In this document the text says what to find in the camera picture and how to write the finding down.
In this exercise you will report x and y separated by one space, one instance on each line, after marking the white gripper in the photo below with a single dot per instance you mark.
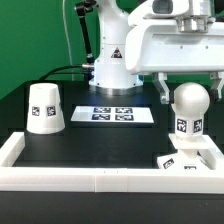
156 46

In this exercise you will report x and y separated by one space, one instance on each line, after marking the white lamp bulb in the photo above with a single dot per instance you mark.
191 101

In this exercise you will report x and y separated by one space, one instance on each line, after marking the white lamp base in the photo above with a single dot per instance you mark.
187 156

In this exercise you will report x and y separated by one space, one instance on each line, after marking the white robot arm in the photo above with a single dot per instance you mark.
110 73

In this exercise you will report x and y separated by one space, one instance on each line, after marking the white lamp shade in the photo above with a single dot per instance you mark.
45 115

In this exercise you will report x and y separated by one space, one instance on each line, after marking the white marker tag plate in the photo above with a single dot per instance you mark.
112 114

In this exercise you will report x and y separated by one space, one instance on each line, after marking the white U-shaped fence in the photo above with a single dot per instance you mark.
14 178

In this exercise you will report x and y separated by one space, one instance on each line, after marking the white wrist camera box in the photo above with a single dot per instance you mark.
158 9

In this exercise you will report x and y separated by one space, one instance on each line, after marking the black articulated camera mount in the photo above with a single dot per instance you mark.
82 8

